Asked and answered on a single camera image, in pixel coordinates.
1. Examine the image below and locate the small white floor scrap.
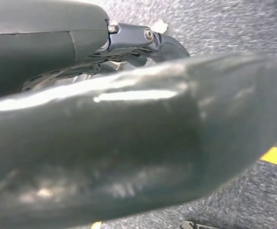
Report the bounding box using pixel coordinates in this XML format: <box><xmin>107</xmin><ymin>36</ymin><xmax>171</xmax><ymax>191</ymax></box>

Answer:
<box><xmin>151</xmin><ymin>19</ymin><xmax>169</xmax><ymax>35</ymax></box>

